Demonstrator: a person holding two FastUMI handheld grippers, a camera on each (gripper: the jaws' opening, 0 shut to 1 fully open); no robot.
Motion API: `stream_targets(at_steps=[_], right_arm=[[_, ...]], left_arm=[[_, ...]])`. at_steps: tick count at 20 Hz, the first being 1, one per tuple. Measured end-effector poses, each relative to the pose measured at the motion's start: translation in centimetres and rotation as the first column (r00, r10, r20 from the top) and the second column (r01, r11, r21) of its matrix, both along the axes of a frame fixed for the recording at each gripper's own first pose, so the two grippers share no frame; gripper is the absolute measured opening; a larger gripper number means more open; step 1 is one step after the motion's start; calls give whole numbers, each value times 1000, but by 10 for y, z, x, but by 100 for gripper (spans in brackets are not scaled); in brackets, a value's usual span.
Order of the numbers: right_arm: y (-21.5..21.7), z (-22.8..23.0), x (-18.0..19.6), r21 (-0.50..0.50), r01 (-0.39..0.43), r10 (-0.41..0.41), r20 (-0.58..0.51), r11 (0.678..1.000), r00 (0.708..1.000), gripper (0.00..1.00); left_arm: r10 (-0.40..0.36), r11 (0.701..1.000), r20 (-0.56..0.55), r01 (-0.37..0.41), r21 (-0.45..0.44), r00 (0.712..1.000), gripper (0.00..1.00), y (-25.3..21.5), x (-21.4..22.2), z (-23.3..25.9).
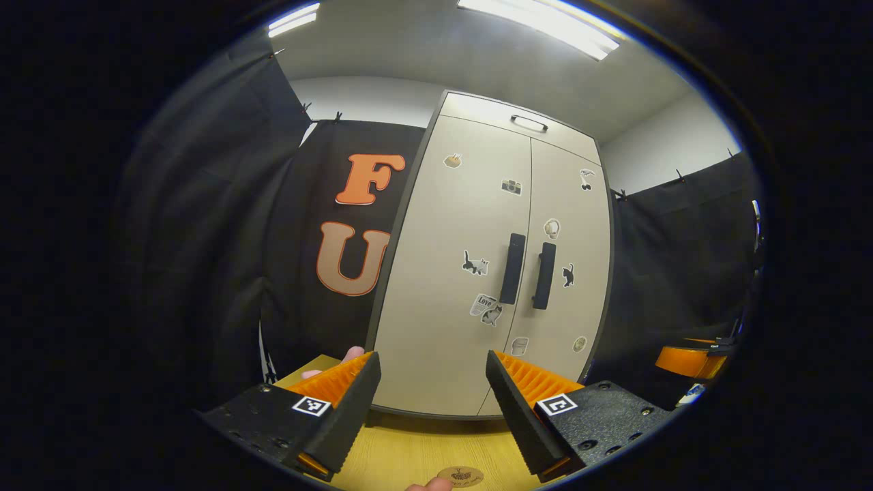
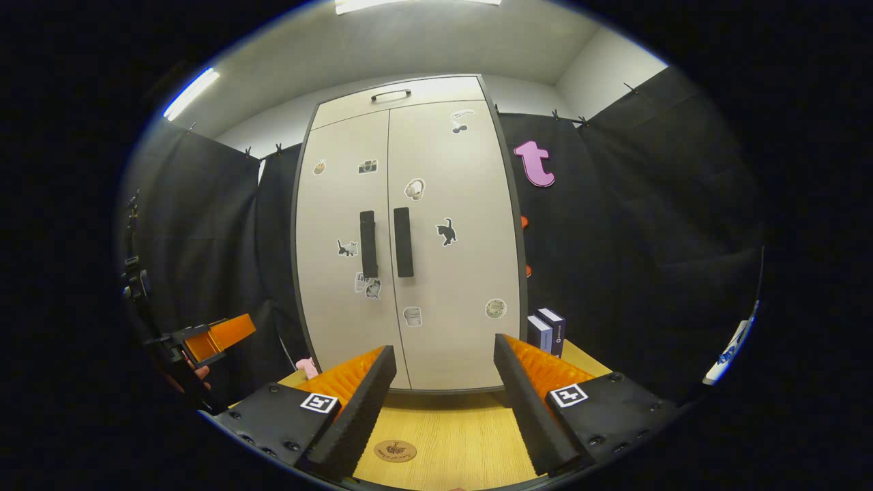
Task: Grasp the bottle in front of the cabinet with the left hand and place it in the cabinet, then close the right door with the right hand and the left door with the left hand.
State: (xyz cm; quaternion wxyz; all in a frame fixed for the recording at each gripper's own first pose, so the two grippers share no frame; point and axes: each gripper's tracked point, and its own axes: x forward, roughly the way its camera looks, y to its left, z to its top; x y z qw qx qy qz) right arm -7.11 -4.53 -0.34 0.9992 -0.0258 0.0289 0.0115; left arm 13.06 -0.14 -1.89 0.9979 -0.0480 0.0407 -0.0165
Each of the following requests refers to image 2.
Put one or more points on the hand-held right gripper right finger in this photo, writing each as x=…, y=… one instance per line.
x=525, y=412

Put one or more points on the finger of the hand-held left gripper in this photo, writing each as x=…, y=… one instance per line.
x=201, y=346
x=235, y=331

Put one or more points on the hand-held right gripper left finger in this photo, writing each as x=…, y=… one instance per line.
x=361, y=416

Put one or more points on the cabinet door with camera sticker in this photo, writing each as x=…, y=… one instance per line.
x=327, y=307

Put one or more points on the cabinet door with headphone sticker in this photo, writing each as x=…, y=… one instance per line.
x=464, y=286

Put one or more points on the small pink object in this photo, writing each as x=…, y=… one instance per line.
x=307, y=368

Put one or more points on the dark navy box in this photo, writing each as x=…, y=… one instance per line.
x=556, y=334

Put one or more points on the white cabinet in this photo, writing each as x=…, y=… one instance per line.
x=522, y=307

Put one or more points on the white side table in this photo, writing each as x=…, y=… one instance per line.
x=723, y=365

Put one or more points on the black backdrop cloth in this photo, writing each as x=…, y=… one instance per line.
x=648, y=239

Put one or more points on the long ceiling light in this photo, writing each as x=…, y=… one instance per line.
x=191, y=94
x=416, y=5

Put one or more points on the white cabinet drawer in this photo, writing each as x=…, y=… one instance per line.
x=436, y=92

